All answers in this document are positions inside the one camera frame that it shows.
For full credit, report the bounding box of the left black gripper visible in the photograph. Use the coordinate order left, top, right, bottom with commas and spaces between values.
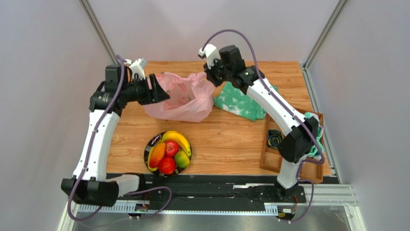
121, 74, 170, 106

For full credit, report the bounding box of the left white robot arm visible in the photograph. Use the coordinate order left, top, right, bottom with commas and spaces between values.
61, 64, 170, 206

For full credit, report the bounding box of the green fruit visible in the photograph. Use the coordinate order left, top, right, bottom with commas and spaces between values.
174, 151, 190, 169

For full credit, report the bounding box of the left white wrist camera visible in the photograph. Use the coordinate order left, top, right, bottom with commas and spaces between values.
126, 58, 148, 81

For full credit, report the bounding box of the teal white sock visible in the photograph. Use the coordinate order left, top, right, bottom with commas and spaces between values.
305, 111, 323, 139
307, 135, 324, 161

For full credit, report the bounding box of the teal white sock upper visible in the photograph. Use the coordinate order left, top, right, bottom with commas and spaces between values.
305, 111, 323, 139

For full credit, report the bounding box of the green white cloth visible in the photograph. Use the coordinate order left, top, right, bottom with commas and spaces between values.
213, 82, 267, 121

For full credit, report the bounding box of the dark round plate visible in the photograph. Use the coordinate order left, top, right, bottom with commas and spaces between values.
144, 130, 192, 177

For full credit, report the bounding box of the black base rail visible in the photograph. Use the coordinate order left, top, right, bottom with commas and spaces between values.
133, 174, 309, 212

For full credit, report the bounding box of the pink plastic bag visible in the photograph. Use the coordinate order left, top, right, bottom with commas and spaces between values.
143, 72, 216, 122

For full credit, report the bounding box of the yellow mango fruit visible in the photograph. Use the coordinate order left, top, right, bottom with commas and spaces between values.
146, 147, 158, 172

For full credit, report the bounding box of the wooden compartment tray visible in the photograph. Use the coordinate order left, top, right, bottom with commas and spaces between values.
259, 107, 324, 184

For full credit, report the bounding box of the teal white sock lower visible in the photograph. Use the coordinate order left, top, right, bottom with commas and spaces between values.
307, 135, 324, 161

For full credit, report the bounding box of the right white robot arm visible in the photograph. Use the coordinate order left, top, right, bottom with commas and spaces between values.
198, 44, 319, 190

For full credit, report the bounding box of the red tomato fruit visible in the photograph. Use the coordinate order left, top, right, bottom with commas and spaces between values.
158, 156, 177, 175

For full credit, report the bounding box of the yellow banana bunch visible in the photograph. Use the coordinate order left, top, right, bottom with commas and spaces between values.
162, 130, 192, 158

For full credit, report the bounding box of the red apple fruit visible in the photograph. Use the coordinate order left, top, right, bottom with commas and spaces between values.
165, 140, 179, 157

